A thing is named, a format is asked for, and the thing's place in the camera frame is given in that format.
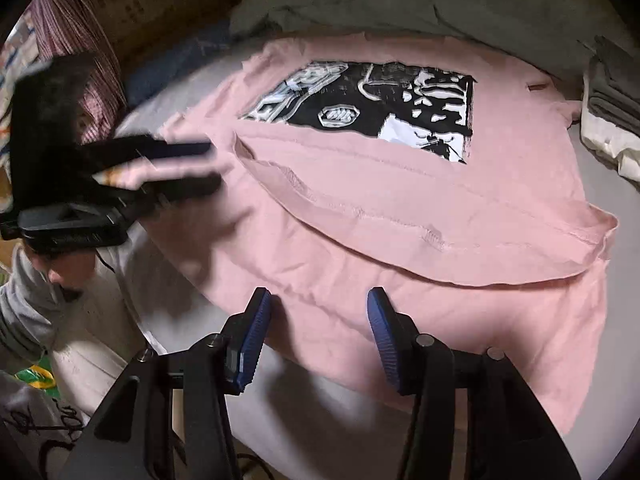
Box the red checked cloth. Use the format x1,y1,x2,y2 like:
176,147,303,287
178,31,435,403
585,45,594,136
27,0,126,146

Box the grey printed bed sheet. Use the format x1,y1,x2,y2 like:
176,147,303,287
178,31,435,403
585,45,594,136
47,55,640,480

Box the pink printed t-shirt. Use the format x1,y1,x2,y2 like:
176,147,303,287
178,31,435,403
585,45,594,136
112,40,618,433

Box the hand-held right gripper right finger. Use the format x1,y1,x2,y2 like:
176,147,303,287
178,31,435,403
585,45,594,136
366,287,583,480

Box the folded white garment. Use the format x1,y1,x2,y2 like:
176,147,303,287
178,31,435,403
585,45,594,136
580,110,640,183

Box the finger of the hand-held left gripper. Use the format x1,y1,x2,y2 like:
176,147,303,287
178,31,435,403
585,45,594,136
90,132,214,177
125,173,222,222

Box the green yellow packet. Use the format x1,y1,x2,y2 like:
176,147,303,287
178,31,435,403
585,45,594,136
15,360,56,392

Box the white scribbled cloth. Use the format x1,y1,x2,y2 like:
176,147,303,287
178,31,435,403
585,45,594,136
0,370,91,480

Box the patterned white cloth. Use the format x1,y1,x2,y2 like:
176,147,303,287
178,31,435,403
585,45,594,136
0,10,38,186

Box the grey blanket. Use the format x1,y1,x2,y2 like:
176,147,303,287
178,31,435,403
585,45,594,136
230,0,636,56

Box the folded grey clothes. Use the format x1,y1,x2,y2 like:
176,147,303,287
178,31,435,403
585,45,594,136
582,35,640,133

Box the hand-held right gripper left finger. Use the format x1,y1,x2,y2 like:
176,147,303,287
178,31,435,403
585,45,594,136
57,287,273,480

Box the blue pillow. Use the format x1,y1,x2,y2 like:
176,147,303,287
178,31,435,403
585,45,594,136
122,25,271,106

